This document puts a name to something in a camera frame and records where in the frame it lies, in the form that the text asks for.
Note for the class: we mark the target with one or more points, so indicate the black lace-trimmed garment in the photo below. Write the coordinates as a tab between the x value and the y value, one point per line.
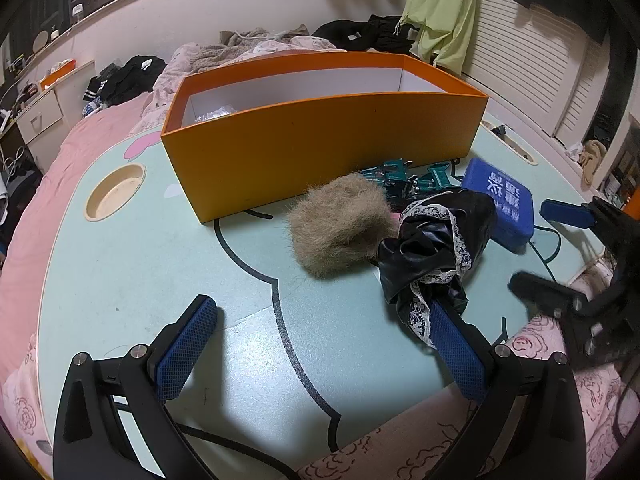
430	255

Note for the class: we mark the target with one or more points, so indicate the beige knit cloth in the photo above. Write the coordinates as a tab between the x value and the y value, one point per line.
250	35

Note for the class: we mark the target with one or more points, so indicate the furry pompom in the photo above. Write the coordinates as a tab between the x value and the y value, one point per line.
335	225

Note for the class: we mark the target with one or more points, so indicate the white drawer cabinet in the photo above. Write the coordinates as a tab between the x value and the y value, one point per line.
40	115

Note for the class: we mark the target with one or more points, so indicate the mint cartoon-print desktop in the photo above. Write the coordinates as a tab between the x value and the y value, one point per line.
150	260

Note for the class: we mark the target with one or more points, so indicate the beige crumpled cloth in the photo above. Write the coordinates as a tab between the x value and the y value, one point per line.
592	160

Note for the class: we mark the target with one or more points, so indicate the blue tissue packet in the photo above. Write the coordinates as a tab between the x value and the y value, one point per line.
500	195

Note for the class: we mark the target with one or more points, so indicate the pink rose-print quilt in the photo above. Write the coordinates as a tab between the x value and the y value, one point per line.
400	450

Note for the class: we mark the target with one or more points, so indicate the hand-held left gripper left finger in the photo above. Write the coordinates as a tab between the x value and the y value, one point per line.
187	345

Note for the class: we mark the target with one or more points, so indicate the light green hanging cloth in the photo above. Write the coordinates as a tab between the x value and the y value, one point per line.
440	5

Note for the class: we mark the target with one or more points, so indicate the teal and black toy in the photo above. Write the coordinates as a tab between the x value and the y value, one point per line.
395	175

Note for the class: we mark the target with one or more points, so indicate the white louvered wardrobe door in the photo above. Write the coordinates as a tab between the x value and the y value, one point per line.
540	60

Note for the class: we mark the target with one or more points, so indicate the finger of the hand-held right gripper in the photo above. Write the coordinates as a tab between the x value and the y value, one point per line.
565	212
545	290

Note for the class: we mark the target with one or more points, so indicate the white jar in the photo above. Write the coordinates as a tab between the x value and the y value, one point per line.
77	10

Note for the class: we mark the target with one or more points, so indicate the small orange box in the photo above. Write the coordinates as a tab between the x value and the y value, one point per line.
52	77

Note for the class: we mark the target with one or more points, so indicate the orange cardboard box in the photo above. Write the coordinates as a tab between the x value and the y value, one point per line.
320	150

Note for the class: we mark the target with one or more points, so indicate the round beige disc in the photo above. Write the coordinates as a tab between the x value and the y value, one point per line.
40	40

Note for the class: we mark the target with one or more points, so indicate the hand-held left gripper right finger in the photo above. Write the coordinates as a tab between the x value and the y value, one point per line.
457	355

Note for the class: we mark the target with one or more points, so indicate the black white-striped clothes pile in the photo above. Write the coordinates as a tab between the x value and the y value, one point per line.
125	77

